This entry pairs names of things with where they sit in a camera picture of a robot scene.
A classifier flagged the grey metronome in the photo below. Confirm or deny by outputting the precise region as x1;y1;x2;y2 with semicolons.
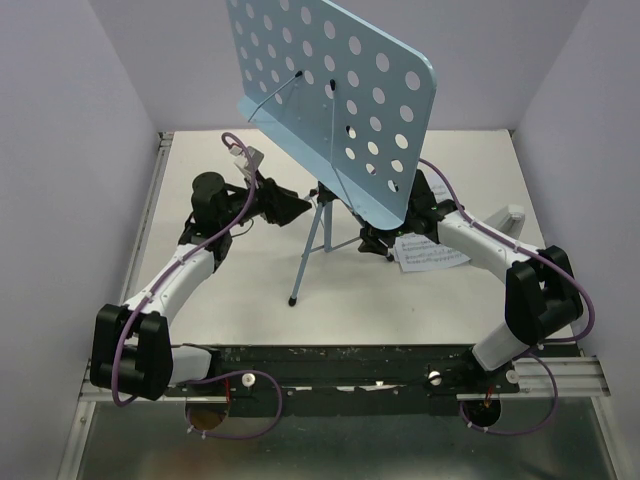
485;204;526;239

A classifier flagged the sheet music page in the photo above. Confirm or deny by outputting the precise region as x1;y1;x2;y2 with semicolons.
393;234;470;273
431;182;451;202

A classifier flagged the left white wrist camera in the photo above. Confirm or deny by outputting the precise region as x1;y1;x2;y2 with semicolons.
229;143;264;182

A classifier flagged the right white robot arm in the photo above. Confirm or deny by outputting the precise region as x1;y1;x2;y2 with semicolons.
358;172;584;392

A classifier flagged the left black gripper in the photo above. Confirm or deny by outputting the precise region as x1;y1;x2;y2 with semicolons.
219;170;312;230

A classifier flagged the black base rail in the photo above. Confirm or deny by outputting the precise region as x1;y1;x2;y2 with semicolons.
166;344;520;417

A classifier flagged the aluminium frame rail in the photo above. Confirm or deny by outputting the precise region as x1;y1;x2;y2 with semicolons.
457;357;611;401

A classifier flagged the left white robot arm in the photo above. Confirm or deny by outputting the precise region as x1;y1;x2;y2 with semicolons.
89;172;311;400

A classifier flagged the light blue music stand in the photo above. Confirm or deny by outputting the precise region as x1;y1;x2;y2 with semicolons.
223;0;441;307

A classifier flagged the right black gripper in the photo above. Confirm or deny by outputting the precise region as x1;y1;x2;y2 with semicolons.
358;204;414;257

